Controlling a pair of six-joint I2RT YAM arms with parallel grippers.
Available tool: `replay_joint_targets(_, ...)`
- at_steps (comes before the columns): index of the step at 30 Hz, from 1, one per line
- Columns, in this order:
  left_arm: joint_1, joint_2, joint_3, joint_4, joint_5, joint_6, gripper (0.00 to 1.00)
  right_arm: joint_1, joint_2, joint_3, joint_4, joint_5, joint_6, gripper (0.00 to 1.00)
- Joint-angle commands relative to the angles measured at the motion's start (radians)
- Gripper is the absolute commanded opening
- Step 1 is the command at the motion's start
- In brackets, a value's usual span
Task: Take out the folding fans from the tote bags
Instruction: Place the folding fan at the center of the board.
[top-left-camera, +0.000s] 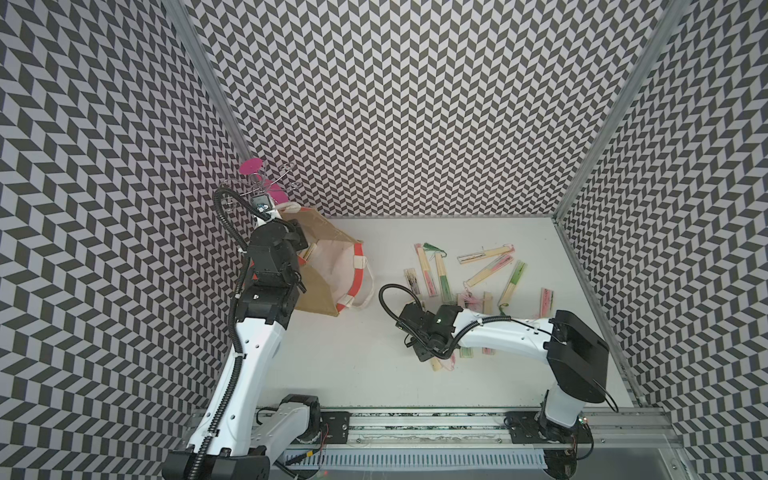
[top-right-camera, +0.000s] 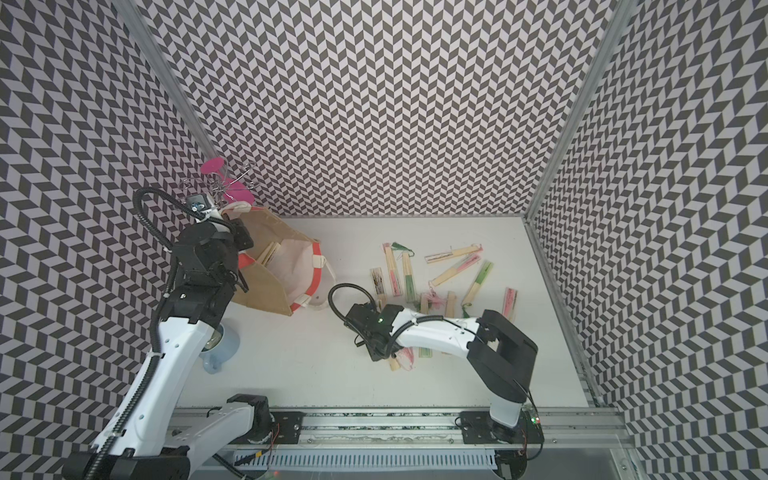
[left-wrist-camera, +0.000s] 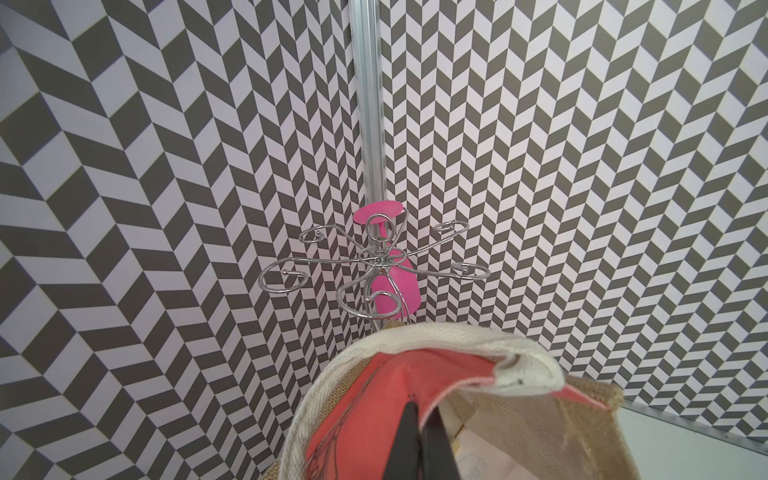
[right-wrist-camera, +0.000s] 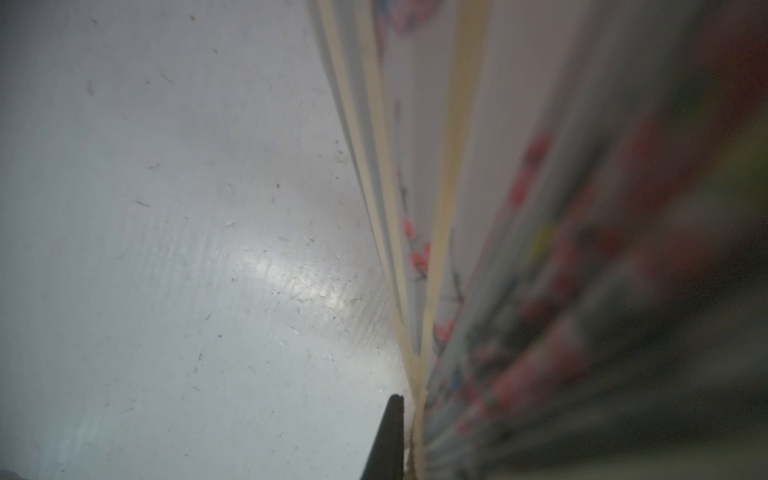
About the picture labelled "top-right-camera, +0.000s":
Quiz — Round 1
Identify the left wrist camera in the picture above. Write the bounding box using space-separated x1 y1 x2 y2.
185 193 223 223

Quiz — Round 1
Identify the blue roll of tape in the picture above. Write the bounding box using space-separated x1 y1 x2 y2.
200 323 240 374

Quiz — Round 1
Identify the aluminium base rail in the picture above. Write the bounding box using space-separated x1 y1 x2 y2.
131 407 637 451

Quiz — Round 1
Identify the pink tassel folding fan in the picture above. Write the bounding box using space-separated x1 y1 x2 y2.
424 244 483 264

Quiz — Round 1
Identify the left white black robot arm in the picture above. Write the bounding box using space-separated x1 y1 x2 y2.
62 218 264 479

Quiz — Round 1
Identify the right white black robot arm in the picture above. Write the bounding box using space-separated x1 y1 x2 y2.
334 304 538 443

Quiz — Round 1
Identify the pink blue folding fan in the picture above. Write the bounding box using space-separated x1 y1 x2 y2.
502 288 518 322

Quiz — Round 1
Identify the burlap red tote bag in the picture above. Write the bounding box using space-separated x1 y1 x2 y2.
223 207 336 316

